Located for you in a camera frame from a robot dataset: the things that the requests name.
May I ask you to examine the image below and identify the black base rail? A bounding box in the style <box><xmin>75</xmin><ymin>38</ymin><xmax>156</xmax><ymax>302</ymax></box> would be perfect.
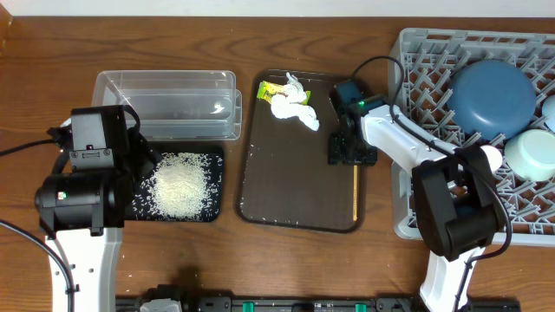
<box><xmin>114</xmin><ymin>283</ymin><xmax>521</xmax><ymax>312</ymax></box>

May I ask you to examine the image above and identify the white rice pile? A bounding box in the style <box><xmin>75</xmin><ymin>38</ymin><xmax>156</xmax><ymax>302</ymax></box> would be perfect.
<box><xmin>132</xmin><ymin>151</ymin><xmax>225</xmax><ymax>221</ymax></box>

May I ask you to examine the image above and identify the dark blue plate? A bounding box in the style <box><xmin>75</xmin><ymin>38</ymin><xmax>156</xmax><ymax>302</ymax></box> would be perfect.
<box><xmin>447</xmin><ymin>60</ymin><xmax>536</xmax><ymax>140</ymax></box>

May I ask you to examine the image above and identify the yellow green snack wrapper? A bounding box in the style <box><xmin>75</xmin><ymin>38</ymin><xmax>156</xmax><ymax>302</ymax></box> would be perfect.
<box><xmin>257</xmin><ymin>81</ymin><xmax>311</xmax><ymax>105</ymax></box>

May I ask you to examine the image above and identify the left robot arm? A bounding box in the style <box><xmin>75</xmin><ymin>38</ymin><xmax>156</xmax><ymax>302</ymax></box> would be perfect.
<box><xmin>35</xmin><ymin>105</ymin><xmax>161</xmax><ymax>311</ymax></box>

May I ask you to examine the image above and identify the mint green bowl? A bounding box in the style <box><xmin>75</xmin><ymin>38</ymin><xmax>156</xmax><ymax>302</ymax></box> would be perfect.
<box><xmin>504</xmin><ymin>129</ymin><xmax>554</xmax><ymax>181</ymax></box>

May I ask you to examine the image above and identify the black plastic tray bin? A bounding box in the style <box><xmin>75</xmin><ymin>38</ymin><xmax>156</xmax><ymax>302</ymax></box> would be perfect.
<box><xmin>123</xmin><ymin>141</ymin><xmax>225</xmax><ymax>224</ymax></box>

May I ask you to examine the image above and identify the pink plastic cup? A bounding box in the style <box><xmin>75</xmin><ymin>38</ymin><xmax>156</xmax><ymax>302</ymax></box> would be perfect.
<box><xmin>480</xmin><ymin>145</ymin><xmax>503</xmax><ymax>172</ymax></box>

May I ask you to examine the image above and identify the wooden chopstick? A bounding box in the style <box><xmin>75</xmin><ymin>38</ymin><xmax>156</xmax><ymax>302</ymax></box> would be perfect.
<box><xmin>353</xmin><ymin>166</ymin><xmax>359</xmax><ymax>222</ymax></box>

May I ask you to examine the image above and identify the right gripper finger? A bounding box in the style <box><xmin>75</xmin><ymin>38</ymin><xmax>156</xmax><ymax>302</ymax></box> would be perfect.
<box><xmin>346</xmin><ymin>146</ymin><xmax>377</xmax><ymax>166</ymax></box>
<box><xmin>328</xmin><ymin>133</ymin><xmax>344</xmax><ymax>165</ymax></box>

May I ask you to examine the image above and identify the light blue bowl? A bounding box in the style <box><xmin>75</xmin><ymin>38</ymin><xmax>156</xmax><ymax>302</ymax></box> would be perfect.
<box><xmin>541</xmin><ymin>95</ymin><xmax>555</xmax><ymax>132</ymax></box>

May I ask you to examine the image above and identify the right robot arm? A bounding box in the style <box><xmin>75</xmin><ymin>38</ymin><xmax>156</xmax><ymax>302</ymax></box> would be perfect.
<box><xmin>328</xmin><ymin>80</ymin><xmax>508</xmax><ymax>311</ymax></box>

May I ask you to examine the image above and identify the crumpled white tissue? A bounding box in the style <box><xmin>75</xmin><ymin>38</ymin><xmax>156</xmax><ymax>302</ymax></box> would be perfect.
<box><xmin>271</xmin><ymin>72</ymin><xmax>320</xmax><ymax>132</ymax></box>

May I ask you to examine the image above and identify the clear plastic bin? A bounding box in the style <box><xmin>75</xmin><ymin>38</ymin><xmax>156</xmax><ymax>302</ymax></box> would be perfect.
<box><xmin>92</xmin><ymin>70</ymin><xmax>242</xmax><ymax>141</ymax></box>

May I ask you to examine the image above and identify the dark brown serving tray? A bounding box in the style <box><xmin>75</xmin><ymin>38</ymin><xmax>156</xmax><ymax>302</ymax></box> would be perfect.
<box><xmin>235</xmin><ymin>71</ymin><xmax>364</xmax><ymax>234</ymax></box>

